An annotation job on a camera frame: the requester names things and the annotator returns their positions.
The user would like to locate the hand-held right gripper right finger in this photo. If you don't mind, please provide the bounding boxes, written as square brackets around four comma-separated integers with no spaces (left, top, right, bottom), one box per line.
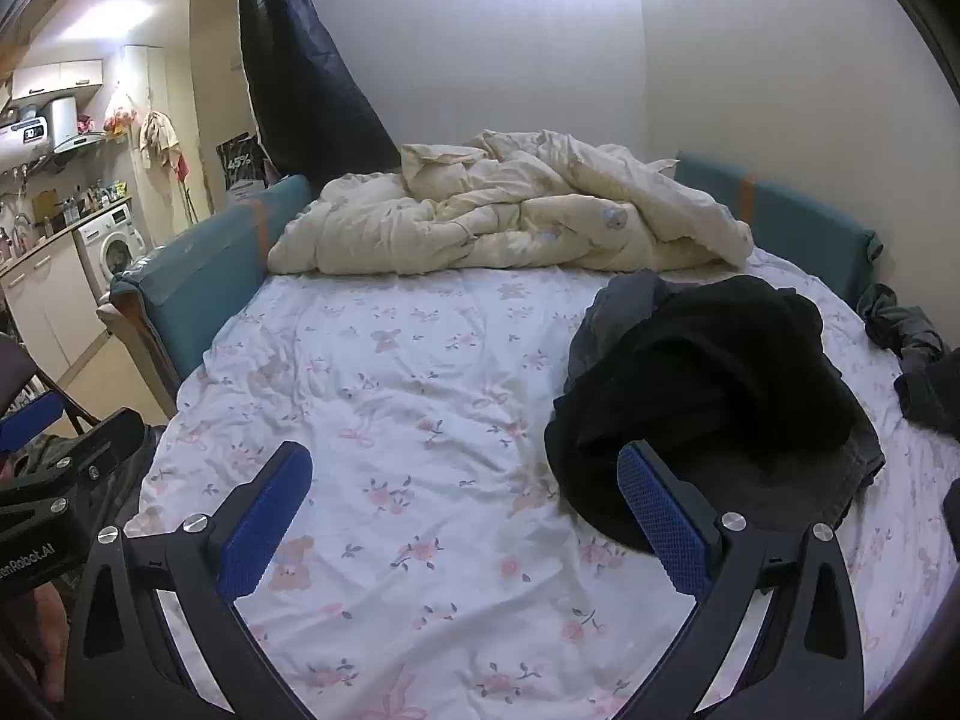
[616,441,890,720]

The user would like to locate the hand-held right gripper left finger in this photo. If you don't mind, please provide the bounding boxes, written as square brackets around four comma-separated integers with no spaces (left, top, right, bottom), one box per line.
[64,441,320,720]

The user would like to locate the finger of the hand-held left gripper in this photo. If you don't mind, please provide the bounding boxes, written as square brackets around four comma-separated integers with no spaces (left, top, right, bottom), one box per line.
[0,391,65,452]
[0,409,148,505]

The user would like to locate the black fleece pants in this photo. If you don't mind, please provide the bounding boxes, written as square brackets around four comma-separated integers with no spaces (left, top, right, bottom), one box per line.
[544,275,863,552]

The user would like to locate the dark grey pants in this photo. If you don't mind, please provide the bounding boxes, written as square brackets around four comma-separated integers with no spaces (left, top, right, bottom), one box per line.
[566,270,887,533]

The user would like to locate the dark folding chair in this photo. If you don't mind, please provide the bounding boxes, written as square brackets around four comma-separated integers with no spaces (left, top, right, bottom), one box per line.
[0,330,100,437]

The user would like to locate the person's camouflage trousers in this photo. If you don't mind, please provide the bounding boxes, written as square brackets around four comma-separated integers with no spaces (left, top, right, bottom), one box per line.
[15,424,170,593]

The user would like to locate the cream kitchen base cabinet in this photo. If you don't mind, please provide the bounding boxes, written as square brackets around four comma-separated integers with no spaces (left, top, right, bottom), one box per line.
[0,229,113,391]

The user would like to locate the white washing machine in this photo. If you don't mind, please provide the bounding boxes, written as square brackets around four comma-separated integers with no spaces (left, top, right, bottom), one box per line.
[75,202,151,305]

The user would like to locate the floral white bed sheet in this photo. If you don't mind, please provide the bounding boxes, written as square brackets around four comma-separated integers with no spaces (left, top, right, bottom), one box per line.
[124,244,960,720]

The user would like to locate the teal bed side cushion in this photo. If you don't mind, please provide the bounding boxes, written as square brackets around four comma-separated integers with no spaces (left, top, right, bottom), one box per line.
[675,150,884,308]
[109,174,314,385]

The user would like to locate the range hood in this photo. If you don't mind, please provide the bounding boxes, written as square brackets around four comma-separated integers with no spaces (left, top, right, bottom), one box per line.
[52,131,110,155]

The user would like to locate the white water heater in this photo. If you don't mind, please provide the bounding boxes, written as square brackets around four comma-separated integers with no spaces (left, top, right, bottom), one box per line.
[0,96,80,160]

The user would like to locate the dark crumpled garment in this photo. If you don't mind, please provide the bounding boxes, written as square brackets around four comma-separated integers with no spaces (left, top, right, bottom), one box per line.
[892,349,960,458]

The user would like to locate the hanging cream towel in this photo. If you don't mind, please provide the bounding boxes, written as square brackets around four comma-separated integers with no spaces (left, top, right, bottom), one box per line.
[139,111,185,175]

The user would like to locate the black poster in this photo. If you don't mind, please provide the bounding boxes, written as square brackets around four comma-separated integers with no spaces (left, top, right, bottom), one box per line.
[216,133,266,200]

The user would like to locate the grey crumpled garment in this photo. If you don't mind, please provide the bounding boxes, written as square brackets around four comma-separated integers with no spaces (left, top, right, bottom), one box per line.
[855,283,950,376]

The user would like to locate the hanging plastic bag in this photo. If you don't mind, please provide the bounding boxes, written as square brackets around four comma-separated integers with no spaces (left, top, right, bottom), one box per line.
[103,86,140,140]

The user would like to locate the cream duvet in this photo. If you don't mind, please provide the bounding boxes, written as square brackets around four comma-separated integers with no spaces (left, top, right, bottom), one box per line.
[268,129,755,276]

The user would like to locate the dark hanging garment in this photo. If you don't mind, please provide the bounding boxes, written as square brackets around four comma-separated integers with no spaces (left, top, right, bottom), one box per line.
[238,0,402,181]

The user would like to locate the cream wall cabinet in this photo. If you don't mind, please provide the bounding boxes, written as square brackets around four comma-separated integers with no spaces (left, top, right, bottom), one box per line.
[10,58,104,101]

